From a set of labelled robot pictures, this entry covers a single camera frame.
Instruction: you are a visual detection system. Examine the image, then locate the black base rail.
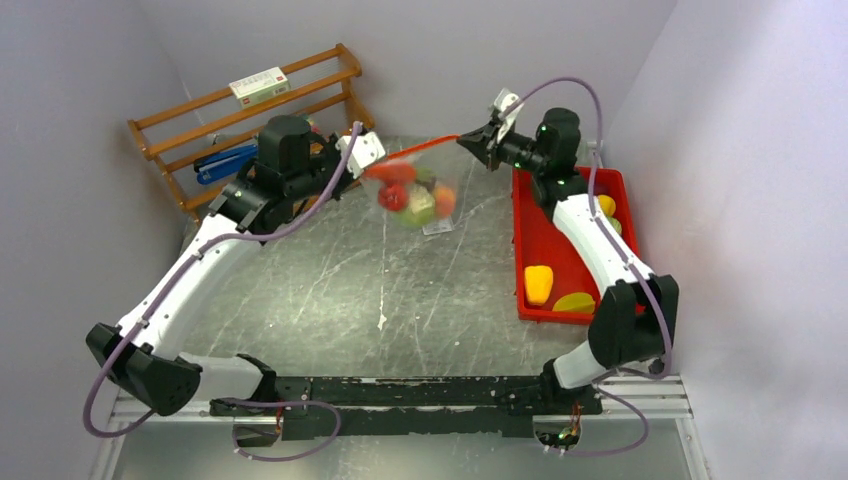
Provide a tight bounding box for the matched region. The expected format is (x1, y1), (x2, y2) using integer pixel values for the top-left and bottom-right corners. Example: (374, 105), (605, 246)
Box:
(210, 375), (602, 440)

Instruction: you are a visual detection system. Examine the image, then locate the orange peach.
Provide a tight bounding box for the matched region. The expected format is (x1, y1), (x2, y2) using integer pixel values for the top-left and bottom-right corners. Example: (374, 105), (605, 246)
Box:
(432, 185), (457, 219)

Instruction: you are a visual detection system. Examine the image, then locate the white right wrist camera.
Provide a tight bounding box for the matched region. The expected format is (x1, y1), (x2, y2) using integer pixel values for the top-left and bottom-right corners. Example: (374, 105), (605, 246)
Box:
(491, 88), (524, 130)

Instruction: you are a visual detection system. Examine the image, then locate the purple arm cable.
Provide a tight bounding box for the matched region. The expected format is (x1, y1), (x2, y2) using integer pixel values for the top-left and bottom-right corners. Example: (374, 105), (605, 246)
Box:
(503, 76), (674, 458)
(82, 121), (366, 464)

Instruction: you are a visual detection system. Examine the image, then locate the green cabbage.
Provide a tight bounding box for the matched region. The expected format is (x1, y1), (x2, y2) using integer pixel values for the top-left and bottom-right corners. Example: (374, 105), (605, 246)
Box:
(607, 217), (623, 235)
(399, 188), (435, 227)

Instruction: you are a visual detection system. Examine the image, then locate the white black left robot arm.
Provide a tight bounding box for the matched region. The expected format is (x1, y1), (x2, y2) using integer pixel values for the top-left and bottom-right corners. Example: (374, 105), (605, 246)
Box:
(83, 115), (386, 429)

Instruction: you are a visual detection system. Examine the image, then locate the yellow squash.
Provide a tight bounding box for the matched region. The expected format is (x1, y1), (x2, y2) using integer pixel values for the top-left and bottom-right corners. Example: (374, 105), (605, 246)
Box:
(596, 194), (617, 217)

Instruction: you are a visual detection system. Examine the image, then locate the white box on top shelf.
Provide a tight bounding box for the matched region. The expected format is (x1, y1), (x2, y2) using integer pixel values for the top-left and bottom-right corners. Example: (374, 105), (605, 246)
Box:
(228, 67), (291, 109)

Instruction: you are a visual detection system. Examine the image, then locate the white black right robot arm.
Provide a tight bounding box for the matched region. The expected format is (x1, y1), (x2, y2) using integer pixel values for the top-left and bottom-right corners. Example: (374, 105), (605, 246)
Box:
(457, 108), (679, 414)

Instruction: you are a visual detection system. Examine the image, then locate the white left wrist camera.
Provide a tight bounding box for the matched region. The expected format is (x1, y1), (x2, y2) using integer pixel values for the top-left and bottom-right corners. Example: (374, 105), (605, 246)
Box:
(335, 132), (387, 179)

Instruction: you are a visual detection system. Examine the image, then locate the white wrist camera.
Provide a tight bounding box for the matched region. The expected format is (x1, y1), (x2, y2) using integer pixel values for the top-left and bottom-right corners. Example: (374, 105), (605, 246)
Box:
(491, 88), (524, 130)
(335, 132), (387, 179)

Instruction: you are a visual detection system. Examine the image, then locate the ruler set clear package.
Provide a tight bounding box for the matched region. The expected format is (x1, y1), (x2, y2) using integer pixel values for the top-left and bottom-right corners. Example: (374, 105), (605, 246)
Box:
(422, 217), (454, 235)

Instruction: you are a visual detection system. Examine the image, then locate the yellow green mango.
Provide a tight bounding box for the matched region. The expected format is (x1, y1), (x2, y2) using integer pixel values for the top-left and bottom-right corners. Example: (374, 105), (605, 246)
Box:
(551, 292), (596, 314)

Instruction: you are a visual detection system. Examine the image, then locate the wooden three-tier shelf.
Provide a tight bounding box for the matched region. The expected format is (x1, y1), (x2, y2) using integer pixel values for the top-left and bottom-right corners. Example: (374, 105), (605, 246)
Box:
(127, 43), (375, 223)

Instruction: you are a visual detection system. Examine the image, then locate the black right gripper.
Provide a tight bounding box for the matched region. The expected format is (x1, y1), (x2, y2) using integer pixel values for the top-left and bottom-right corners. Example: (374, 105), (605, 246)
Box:
(456, 122), (547, 177)

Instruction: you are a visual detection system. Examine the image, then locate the red apple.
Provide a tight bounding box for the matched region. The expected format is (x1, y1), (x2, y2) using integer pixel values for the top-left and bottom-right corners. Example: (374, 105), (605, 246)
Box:
(377, 183), (409, 212)

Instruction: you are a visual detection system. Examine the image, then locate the red plastic bin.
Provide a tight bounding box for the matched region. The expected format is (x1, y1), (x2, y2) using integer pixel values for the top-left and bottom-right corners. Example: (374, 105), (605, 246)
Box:
(512, 168), (641, 326)

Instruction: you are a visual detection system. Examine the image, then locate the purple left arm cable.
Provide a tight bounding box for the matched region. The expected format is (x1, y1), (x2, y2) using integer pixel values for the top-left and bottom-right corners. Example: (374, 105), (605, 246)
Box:
(82, 121), (366, 464)

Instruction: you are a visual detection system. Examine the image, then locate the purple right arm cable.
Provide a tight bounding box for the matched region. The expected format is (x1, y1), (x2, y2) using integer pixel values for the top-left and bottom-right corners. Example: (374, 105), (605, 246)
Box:
(503, 76), (674, 458)

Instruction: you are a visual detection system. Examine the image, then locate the blue hole punch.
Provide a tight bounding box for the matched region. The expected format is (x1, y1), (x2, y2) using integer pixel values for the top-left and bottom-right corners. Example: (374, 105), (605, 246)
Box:
(192, 144), (258, 185)

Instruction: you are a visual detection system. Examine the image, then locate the orange carrot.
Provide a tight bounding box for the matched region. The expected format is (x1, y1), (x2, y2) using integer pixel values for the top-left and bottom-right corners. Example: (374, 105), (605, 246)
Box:
(362, 162), (417, 184)

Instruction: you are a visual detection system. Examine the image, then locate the clear zip bag orange zipper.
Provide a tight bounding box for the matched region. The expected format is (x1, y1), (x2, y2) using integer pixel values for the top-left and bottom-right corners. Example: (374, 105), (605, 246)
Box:
(360, 135), (466, 231)

